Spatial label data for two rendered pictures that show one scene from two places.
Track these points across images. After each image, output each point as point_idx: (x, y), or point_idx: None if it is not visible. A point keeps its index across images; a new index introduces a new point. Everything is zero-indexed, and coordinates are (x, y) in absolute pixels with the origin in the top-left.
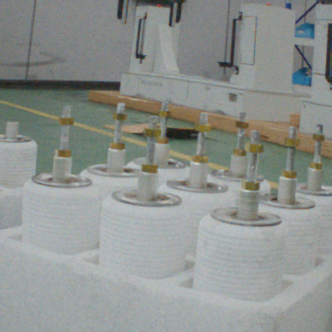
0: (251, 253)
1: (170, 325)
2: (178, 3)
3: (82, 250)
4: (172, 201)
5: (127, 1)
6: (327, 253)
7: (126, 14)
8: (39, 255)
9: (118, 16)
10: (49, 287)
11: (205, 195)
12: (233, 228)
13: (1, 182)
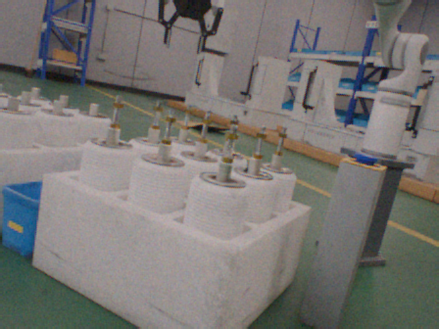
0: (221, 205)
1: (163, 248)
2: (204, 37)
3: (119, 189)
4: (178, 164)
5: (170, 30)
6: (280, 211)
7: (170, 40)
8: (85, 191)
9: (164, 41)
10: (89, 213)
11: (202, 163)
12: (211, 186)
13: (82, 141)
